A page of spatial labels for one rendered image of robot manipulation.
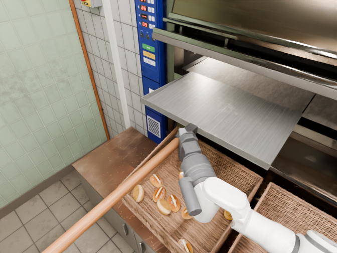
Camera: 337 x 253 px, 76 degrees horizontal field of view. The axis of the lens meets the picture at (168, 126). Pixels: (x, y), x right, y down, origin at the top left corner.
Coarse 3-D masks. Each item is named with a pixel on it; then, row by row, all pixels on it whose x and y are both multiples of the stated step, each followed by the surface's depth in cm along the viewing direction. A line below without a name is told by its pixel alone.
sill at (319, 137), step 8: (176, 72) 112; (184, 72) 112; (304, 120) 83; (296, 128) 82; (304, 128) 80; (312, 128) 79; (320, 128) 79; (328, 128) 79; (304, 136) 82; (312, 136) 80; (320, 136) 78; (328, 136) 76; (336, 136) 76; (328, 144) 77; (336, 144) 75
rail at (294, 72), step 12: (168, 36) 83; (180, 36) 80; (216, 48) 72; (228, 48) 71; (252, 60) 66; (264, 60) 64; (288, 72) 60; (300, 72) 58; (324, 84) 56; (336, 84) 54
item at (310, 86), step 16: (176, 32) 94; (192, 32) 98; (192, 48) 78; (240, 48) 82; (240, 64) 69; (288, 64) 70; (304, 64) 73; (288, 80) 61; (304, 80) 59; (336, 96) 55
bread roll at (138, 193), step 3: (135, 186) 123; (138, 186) 122; (141, 186) 123; (135, 189) 122; (138, 189) 120; (141, 189) 121; (135, 192) 121; (138, 192) 119; (141, 192) 120; (135, 195) 120; (138, 195) 118; (141, 195) 119; (135, 198) 119; (138, 198) 118; (141, 198) 119; (135, 201) 119; (138, 201) 119
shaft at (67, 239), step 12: (168, 144) 70; (156, 156) 66; (144, 168) 62; (132, 180) 60; (120, 192) 57; (108, 204) 55; (84, 216) 52; (96, 216) 53; (72, 228) 50; (84, 228) 51; (60, 240) 48; (72, 240) 49; (48, 252) 46; (60, 252) 47
